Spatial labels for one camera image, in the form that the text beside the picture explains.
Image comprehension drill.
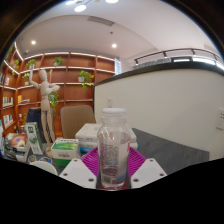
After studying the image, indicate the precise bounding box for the wooden shelf unit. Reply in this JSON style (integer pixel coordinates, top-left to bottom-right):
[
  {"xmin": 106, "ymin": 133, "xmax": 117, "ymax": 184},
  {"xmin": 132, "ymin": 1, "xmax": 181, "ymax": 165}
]
[{"xmin": 0, "ymin": 43, "xmax": 116, "ymax": 141}]

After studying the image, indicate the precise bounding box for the green and white box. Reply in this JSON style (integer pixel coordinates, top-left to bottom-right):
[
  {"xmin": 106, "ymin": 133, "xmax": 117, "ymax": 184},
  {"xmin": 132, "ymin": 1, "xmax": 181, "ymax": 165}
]
[{"xmin": 50, "ymin": 138, "xmax": 80, "ymax": 168}]

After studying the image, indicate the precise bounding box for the wooden artist mannequin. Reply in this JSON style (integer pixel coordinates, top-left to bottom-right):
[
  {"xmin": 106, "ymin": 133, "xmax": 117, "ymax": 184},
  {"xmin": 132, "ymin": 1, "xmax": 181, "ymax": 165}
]
[{"xmin": 28, "ymin": 68, "xmax": 61, "ymax": 151}]

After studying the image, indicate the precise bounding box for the chair with dark jacket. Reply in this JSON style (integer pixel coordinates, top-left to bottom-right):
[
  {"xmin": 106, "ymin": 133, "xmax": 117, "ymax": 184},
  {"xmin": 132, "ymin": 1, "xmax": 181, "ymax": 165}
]
[{"xmin": 25, "ymin": 107, "xmax": 44, "ymax": 134}]

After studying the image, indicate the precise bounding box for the clear plastic water bottle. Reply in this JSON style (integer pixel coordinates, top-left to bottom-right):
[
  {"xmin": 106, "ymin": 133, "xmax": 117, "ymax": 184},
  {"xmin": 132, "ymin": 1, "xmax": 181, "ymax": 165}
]
[{"xmin": 96, "ymin": 107, "xmax": 132, "ymax": 191}]

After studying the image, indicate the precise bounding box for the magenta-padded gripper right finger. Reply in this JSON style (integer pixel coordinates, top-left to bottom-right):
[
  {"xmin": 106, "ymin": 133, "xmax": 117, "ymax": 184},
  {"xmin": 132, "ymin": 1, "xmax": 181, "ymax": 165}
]
[{"xmin": 127, "ymin": 147, "xmax": 167, "ymax": 190}]

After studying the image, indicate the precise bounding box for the white wall socket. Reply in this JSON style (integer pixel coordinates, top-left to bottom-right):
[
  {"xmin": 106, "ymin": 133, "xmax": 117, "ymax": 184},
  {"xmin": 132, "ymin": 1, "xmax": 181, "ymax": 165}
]
[{"xmin": 215, "ymin": 107, "xmax": 224, "ymax": 131}]

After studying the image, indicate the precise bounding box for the green and white carton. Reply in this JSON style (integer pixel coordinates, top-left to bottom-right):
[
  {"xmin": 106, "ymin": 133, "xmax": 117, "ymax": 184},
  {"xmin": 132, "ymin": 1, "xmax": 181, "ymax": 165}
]
[{"xmin": 24, "ymin": 121, "xmax": 44, "ymax": 156}]

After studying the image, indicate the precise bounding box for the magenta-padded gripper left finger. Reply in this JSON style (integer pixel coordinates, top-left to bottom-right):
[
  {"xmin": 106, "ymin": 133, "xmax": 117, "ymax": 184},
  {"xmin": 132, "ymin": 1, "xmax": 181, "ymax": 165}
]
[{"xmin": 59, "ymin": 147, "xmax": 101, "ymax": 190}]

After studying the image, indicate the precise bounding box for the window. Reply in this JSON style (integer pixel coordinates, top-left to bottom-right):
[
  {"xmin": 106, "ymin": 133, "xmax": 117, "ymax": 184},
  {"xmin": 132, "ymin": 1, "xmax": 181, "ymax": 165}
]
[{"xmin": 171, "ymin": 56, "xmax": 224, "ymax": 71}]

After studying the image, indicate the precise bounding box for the branched ceiling lamp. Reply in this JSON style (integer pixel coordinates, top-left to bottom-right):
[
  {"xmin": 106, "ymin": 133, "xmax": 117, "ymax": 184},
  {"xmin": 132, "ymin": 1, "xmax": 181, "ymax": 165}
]
[{"xmin": 64, "ymin": 0, "xmax": 119, "ymax": 13}]

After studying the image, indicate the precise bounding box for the tan chair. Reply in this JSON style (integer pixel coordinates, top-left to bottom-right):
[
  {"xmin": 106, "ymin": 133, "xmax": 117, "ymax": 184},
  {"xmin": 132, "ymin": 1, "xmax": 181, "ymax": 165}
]
[{"xmin": 59, "ymin": 104, "xmax": 97, "ymax": 140}]

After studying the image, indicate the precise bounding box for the black ceiling track rail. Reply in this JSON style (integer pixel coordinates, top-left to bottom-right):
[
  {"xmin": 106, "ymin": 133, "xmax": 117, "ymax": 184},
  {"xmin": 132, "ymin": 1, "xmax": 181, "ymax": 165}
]
[{"xmin": 134, "ymin": 48, "xmax": 223, "ymax": 66}]

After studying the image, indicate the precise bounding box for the ceiling air vent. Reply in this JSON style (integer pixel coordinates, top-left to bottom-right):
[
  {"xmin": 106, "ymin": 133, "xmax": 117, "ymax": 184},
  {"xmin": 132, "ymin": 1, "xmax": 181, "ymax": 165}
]
[{"xmin": 87, "ymin": 15, "xmax": 116, "ymax": 27}]

